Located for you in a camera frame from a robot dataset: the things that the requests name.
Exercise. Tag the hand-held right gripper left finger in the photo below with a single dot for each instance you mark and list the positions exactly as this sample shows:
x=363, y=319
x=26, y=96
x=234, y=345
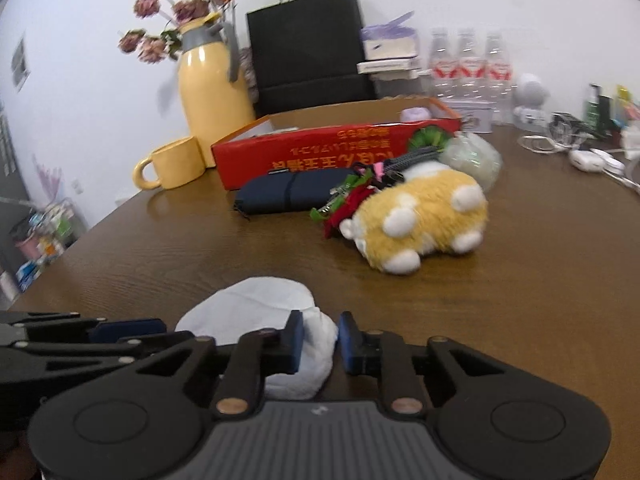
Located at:
x=292, y=342

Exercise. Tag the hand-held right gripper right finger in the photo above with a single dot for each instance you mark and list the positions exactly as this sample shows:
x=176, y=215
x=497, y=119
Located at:
x=349, y=345

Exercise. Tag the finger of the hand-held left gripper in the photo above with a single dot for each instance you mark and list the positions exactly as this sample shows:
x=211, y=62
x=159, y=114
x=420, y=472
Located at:
x=65, y=365
x=130, y=329

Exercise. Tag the white cloth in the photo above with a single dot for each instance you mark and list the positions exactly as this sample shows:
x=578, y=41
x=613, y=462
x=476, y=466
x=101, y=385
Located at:
x=250, y=305

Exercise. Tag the yellow plush toy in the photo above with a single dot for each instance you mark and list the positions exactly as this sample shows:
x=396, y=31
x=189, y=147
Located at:
x=420, y=210

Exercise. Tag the red cardboard box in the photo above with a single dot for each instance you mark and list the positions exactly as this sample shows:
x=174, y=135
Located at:
x=320, y=160

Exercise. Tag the translucent green bag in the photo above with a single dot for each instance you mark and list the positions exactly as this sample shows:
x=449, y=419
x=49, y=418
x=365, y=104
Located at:
x=475, y=157

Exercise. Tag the shelf rack with items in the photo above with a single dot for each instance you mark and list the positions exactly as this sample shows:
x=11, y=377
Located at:
x=47, y=240

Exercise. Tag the red rose decoration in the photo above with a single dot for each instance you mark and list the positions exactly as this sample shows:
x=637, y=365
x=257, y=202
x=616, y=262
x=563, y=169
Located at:
x=345, y=212

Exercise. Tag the navy pouch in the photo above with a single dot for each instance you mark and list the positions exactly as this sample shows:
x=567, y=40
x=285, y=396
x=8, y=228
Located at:
x=295, y=190

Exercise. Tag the yellow mug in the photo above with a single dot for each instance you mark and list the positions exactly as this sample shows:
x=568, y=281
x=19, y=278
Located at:
x=175, y=162

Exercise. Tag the yellow thermos jug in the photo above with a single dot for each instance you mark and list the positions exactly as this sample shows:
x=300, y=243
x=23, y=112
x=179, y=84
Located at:
x=210, y=95

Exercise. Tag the metal tin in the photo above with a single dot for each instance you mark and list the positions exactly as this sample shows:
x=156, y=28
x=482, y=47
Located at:
x=470, y=115

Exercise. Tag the clear plastic box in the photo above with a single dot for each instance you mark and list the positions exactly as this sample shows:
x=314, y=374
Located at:
x=400, y=86

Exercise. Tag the flat white box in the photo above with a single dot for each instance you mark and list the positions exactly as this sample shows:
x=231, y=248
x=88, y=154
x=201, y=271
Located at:
x=387, y=66

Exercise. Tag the water bottle red label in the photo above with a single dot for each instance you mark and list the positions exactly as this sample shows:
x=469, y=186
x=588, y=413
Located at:
x=442, y=65
x=496, y=67
x=470, y=65

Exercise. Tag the black paper bag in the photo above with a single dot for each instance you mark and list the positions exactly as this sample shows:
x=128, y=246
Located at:
x=305, y=45

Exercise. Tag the white oval device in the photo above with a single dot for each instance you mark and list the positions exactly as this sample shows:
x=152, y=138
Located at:
x=586, y=160

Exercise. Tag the white robot toy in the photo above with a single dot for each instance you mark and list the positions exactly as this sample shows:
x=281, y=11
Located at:
x=532, y=97

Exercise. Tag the purple tissue pack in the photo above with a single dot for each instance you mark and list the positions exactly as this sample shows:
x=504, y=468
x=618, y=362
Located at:
x=387, y=30

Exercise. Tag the dried pink flowers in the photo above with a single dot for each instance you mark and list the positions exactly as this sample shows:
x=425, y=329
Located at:
x=190, y=7

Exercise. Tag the green bottle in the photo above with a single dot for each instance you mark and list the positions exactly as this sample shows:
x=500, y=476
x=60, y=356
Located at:
x=592, y=107

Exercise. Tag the small black box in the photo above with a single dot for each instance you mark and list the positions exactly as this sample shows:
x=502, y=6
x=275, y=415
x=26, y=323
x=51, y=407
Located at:
x=605, y=112

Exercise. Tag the white charger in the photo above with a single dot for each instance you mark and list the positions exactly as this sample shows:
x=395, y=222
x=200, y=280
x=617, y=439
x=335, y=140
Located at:
x=631, y=139

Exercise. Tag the yellow green packet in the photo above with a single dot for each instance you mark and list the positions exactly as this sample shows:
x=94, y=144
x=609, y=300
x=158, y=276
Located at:
x=625, y=102

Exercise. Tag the dark wall poster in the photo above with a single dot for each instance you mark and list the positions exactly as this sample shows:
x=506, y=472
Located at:
x=19, y=62

